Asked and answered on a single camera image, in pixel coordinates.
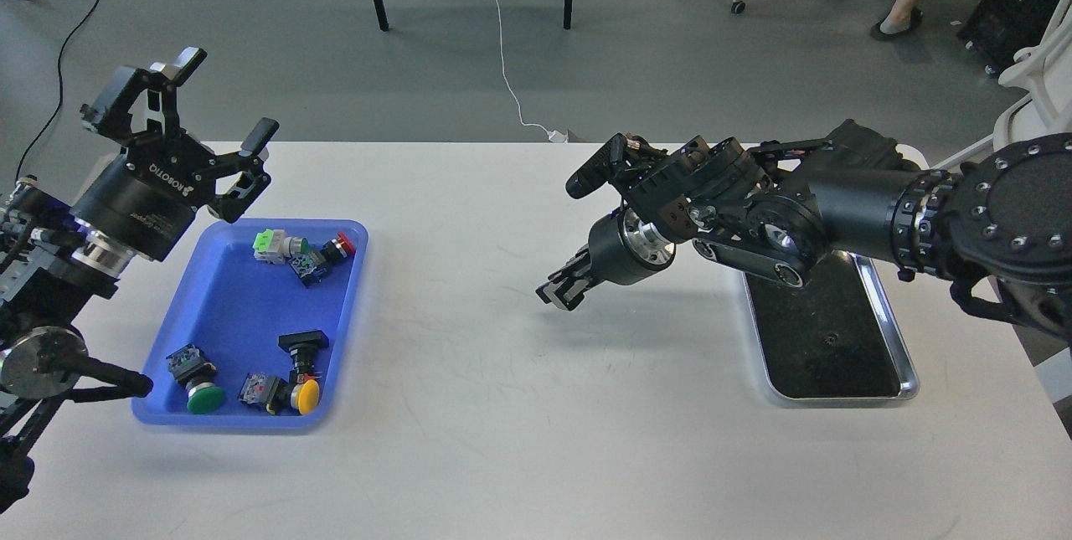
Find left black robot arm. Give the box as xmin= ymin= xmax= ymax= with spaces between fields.
xmin=1 ymin=47 xmax=279 ymax=508

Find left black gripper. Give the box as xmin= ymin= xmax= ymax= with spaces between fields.
xmin=70 ymin=45 xmax=280 ymax=260

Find blue plastic tray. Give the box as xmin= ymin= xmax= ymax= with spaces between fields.
xmin=131 ymin=219 xmax=369 ymax=433

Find black equipment case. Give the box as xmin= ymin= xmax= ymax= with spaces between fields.
xmin=957 ymin=0 xmax=1059 ymax=77

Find black push button switch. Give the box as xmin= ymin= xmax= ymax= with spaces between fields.
xmin=278 ymin=330 xmax=328 ymax=386

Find metal tray with black mat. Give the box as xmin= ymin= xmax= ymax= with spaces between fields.
xmin=745 ymin=251 xmax=920 ymax=408

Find green push button switch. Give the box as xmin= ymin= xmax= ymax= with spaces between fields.
xmin=166 ymin=344 xmax=225 ymax=414

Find black floor cable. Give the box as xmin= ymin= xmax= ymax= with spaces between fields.
xmin=13 ymin=0 xmax=198 ymax=185

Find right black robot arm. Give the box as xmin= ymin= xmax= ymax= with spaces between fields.
xmin=537 ymin=120 xmax=1071 ymax=341

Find yellow push button switch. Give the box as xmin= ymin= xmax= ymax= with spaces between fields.
xmin=237 ymin=373 xmax=321 ymax=415

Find green white push button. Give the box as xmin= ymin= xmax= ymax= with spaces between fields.
xmin=252 ymin=229 xmax=309 ymax=265

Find red push button switch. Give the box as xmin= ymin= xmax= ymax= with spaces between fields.
xmin=287 ymin=231 xmax=356 ymax=287

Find white office chair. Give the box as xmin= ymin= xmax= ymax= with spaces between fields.
xmin=930 ymin=16 xmax=1071 ymax=170

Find white power cable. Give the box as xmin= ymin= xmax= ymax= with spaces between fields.
xmin=482 ymin=0 xmax=570 ymax=143

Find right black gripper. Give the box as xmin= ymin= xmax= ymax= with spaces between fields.
xmin=536 ymin=209 xmax=678 ymax=311

